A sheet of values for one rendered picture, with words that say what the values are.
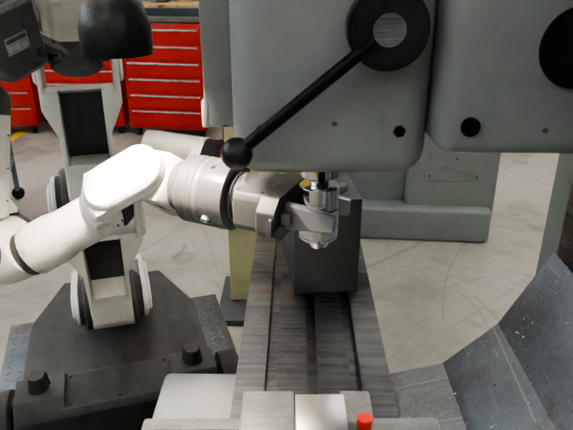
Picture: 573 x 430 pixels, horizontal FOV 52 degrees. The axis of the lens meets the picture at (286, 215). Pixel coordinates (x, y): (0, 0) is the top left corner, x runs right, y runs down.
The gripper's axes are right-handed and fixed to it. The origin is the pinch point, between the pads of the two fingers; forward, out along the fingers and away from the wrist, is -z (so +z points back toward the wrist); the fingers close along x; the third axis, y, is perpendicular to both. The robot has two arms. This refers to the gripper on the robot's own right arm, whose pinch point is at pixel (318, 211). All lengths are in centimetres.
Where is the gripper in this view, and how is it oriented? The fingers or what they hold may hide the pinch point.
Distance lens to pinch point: 70.1
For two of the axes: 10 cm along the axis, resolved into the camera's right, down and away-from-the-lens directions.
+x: 4.0, -3.7, 8.4
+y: -0.1, 9.1, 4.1
